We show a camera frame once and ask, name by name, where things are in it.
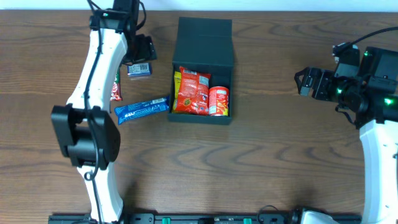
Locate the small blue grey box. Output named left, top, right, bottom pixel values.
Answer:
left=127, top=62, right=152, bottom=77

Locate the yellow snack bag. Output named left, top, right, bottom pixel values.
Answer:
left=173, top=72, right=182, bottom=110

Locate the red snack bag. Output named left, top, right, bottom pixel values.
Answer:
left=172, top=67, right=211, bottom=116

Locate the red chips can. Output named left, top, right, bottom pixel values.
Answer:
left=208, top=86, right=229, bottom=116

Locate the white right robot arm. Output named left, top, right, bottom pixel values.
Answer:
left=294, top=47, right=397, bottom=223

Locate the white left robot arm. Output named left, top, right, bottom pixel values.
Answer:
left=51, top=7, right=151, bottom=223

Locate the blue cookie pack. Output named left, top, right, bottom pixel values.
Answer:
left=114, top=96, right=169, bottom=125

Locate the red wafer bar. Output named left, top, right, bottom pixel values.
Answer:
left=110, top=68, right=123, bottom=101

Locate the dark green open box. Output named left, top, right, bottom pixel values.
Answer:
left=167, top=17, right=234, bottom=125

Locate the black mounting rail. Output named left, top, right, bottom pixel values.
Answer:
left=48, top=212, right=361, bottom=224

